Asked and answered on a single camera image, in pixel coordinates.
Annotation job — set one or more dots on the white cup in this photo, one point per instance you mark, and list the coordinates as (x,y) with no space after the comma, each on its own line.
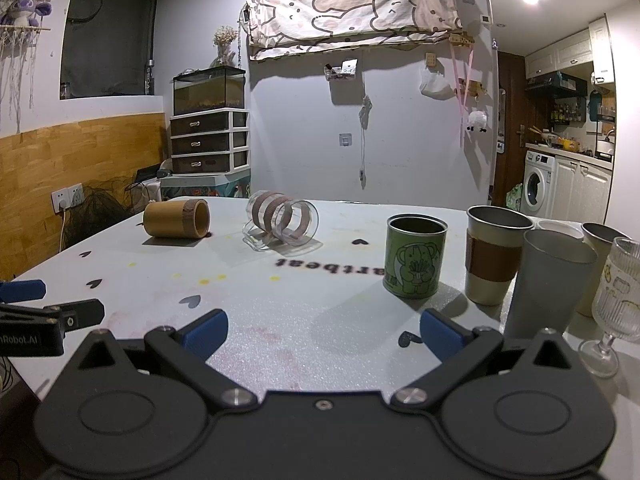
(560,227)

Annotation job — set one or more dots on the white washing machine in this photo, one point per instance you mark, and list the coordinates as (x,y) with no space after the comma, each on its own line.
(539,182)

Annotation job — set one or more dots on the clear brown-striped glass mug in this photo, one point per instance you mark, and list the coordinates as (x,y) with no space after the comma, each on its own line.
(280,217)

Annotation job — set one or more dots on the white kitchen base cabinet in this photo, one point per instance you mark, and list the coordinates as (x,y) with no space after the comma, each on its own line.
(582,190)

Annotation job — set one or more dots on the white plastic drawer unit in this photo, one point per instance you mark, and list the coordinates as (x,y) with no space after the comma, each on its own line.
(210,142)

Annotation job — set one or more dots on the green printed tin cup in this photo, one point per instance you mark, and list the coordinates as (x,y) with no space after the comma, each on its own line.
(414,260)

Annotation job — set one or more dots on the white hanging bag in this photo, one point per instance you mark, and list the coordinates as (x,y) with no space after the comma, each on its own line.
(435,85)

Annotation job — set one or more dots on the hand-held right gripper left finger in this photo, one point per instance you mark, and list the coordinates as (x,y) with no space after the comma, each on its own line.
(206,332)

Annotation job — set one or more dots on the dried flower bouquet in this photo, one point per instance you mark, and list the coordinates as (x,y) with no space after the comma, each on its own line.
(225,40)

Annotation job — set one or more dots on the purple plush toy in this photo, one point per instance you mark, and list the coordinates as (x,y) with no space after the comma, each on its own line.
(22,12)

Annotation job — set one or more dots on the brown door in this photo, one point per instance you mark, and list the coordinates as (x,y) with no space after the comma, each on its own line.
(510,110)

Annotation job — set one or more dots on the wall switch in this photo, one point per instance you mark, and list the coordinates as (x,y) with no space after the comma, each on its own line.
(345,140)

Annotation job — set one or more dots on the white kitchen wall cabinet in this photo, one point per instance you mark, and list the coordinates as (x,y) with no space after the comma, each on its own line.
(570,50)

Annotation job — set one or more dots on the plain steel cup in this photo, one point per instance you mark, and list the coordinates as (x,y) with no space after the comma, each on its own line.
(602,240)

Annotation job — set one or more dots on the bamboo cup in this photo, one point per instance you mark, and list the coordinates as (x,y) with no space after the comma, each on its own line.
(172,217)

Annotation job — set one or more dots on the black mesh net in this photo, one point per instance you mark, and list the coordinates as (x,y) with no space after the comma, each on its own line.
(100,215)

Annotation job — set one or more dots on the small clear wall shelf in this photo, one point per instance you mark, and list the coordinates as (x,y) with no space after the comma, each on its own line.
(341,70)

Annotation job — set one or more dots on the white macrame wall hanging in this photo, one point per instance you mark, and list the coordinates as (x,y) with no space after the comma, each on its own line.
(17,65)

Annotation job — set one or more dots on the ribbed glass goblet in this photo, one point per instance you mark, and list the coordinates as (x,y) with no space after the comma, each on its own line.
(617,295)

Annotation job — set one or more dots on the white wall socket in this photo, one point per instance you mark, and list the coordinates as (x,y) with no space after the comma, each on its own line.
(67,196)

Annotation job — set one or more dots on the printed storage box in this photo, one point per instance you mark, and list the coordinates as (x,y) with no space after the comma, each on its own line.
(205,186)

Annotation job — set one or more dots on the dark window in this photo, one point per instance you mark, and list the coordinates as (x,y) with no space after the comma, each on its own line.
(110,35)

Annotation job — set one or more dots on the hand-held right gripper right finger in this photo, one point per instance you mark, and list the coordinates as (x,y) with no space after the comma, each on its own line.
(442,335)

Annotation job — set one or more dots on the white wall thermostat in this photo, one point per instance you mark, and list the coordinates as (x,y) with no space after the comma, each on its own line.
(486,19)

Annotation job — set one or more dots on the black range hood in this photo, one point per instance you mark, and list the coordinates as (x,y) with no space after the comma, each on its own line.
(555,84)

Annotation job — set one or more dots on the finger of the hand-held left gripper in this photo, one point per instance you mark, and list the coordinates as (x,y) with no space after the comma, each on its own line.
(82,312)
(22,291)

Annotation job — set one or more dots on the green bag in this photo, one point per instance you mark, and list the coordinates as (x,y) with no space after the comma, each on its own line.
(514,197)

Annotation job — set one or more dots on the glass fish tank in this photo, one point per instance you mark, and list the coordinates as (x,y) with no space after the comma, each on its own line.
(210,92)

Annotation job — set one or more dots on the printed pink cloth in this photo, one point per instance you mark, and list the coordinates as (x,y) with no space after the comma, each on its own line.
(350,7)

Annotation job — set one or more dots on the grey plastic tumbler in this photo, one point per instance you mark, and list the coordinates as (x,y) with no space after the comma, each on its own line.
(547,290)

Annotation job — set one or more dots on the steel cup with brown sleeve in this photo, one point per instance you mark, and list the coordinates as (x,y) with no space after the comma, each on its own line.
(492,265)

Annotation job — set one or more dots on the white plush sheep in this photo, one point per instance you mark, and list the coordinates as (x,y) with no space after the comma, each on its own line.
(477,121)

